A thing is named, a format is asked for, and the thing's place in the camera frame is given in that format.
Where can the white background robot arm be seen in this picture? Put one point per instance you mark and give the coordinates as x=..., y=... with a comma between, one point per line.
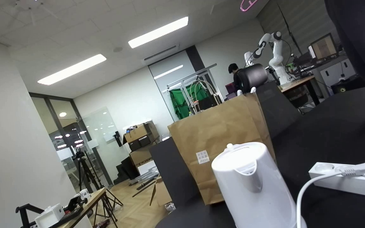
x=277, y=55

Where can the green cloth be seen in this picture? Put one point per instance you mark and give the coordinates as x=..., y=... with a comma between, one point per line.
x=177, y=103

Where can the brown paper bag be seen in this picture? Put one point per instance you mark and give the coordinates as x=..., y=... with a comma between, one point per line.
x=215, y=131

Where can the metal clothes rack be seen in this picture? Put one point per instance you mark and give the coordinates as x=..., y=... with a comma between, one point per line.
x=192, y=75

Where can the cardboard box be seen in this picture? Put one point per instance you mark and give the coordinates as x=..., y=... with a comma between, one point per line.
x=142, y=133
x=140, y=156

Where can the dark grey panel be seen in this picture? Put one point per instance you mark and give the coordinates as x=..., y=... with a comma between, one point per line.
x=277, y=109
x=170, y=169

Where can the person in dark clothes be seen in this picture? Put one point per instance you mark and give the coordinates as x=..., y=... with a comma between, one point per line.
x=233, y=67

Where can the black office chair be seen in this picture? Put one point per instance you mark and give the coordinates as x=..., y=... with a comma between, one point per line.
x=258, y=76

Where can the long ceiling light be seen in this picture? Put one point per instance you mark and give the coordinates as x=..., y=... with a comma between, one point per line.
x=158, y=32
x=72, y=69

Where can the white electric kettle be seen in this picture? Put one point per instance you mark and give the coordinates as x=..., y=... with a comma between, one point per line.
x=253, y=198

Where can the wooden desk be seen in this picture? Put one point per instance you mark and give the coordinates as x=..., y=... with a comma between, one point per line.
x=296, y=83

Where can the small wooden table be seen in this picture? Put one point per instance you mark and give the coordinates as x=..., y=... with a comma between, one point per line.
x=88, y=203

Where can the grey window blind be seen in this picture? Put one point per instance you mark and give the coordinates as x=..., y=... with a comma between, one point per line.
x=300, y=20

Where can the computer monitor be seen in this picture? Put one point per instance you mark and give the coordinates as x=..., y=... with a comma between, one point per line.
x=323, y=46

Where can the white cabinet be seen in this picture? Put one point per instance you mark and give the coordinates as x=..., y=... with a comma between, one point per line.
x=334, y=71

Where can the white box device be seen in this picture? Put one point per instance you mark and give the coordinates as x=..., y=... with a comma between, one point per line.
x=49, y=214

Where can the white power strip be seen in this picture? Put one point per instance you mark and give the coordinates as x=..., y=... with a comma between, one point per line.
x=351, y=184

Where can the black metal stand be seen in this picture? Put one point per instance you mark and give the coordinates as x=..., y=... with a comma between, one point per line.
x=21, y=209

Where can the black camera tripod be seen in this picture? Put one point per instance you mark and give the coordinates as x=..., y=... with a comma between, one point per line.
x=82, y=169

